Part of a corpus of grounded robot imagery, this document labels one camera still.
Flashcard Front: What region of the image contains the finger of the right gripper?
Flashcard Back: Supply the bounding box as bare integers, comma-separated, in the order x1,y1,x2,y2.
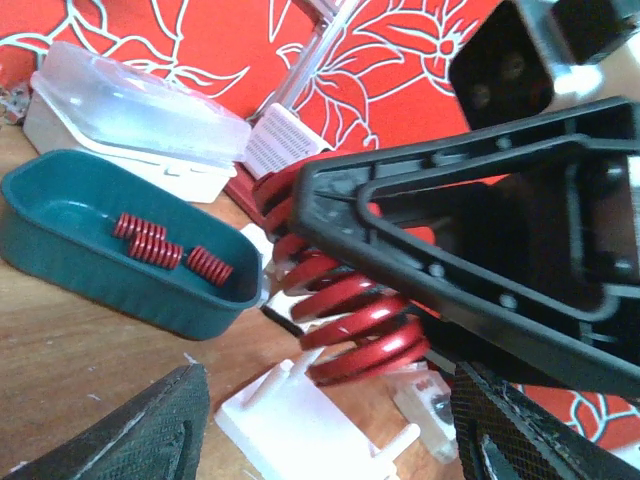
289,98,639,398

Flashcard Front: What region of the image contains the white plastic lidded box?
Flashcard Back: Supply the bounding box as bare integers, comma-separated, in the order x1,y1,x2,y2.
23,41,251,203

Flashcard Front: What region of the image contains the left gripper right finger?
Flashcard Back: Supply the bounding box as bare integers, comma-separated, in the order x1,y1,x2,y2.
451,362,639,479

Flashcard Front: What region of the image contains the large red spring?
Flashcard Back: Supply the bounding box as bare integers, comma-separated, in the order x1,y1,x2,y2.
253,164,429,386

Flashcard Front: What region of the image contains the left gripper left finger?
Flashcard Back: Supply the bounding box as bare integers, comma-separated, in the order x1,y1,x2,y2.
9,363,210,479

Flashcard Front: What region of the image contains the small clear parts box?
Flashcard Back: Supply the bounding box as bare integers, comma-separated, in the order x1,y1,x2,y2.
389,364,458,464

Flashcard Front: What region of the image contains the white cube adapter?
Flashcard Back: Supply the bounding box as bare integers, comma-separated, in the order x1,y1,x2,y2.
240,223,276,274

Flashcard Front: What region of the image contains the red spring in tray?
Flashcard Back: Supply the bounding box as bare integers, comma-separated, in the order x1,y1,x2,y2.
186,246,233,287
112,212,184,270

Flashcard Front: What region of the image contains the white peg board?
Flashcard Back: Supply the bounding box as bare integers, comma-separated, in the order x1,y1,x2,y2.
214,348,420,479

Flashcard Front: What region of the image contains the teal plastic tray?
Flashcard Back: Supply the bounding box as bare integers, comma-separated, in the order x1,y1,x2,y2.
1,150,262,340

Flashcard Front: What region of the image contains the aluminium frame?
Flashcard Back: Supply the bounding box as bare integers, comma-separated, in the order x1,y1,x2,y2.
267,0,359,109

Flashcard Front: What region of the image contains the white power supply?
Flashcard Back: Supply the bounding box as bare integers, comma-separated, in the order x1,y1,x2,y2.
243,103,333,180

